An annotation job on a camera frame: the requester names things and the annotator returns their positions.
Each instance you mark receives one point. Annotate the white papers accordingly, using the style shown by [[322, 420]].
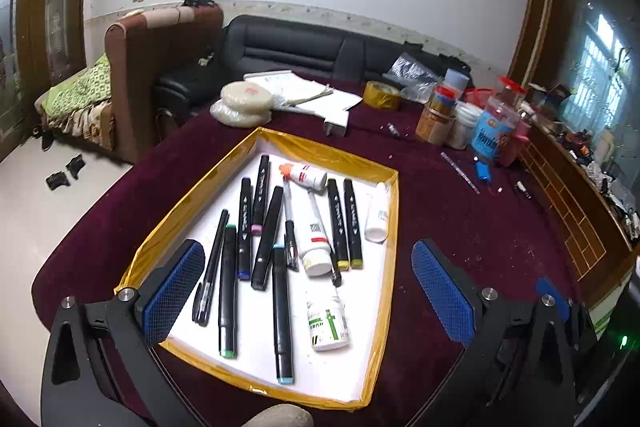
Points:
[[292, 93]]

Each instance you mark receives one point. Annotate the black marker green end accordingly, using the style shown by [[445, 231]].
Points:
[[226, 309]]

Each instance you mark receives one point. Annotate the black marker yellow end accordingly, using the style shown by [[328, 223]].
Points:
[[338, 227]]

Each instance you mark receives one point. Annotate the black marker pink end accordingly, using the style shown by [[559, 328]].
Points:
[[260, 196]]

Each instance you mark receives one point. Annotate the white bottle orange cap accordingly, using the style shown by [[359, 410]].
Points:
[[306, 176]]

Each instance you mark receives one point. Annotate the black marker blue end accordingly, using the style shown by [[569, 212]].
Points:
[[244, 233]]

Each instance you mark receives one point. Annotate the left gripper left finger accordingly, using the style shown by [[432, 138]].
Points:
[[164, 292]]

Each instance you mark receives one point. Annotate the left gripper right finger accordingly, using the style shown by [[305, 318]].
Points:
[[451, 292]]

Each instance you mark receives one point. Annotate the brown armchair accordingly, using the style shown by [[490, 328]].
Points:
[[109, 104]]

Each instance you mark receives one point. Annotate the pink cup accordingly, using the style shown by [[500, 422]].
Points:
[[518, 139]]

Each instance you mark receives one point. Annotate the black sofa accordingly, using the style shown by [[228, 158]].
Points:
[[251, 44]]

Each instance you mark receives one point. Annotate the blue labelled plastic jar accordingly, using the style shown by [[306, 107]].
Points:
[[494, 127]]

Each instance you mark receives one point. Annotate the black marker yellow band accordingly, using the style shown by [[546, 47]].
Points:
[[353, 226]]

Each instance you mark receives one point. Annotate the yellow tape roll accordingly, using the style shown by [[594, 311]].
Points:
[[381, 96]]

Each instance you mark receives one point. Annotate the silver tweezers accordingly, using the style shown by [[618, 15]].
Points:
[[460, 172]]

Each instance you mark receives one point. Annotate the black marker light-blue band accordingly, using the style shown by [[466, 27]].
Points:
[[282, 336]]

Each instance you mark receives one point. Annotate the thin black pen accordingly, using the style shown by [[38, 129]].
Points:
[[204, 293]]

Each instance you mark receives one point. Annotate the white tub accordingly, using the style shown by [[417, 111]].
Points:
[[466, 117]]

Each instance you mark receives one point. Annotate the yellow-edged white tray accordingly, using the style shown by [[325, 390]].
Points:
[[297, 336]]

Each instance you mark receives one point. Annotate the wooden cabinet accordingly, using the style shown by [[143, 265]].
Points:
[[598, 248]]

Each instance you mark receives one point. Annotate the blue battery pack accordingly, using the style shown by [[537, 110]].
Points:
[[482, 171]]

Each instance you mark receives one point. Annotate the white round discs stack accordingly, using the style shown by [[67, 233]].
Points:
[[243, 104]]

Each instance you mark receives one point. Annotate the black marker plain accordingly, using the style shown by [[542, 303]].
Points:
[[269, 233]]

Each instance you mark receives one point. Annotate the small white bottle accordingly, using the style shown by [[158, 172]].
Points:
[[313, 248], [376, 228]]

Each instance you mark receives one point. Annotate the white plastic bottle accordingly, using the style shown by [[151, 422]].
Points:
[[326, 319]]

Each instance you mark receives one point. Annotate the metal clip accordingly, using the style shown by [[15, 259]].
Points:
[[522, 189]]

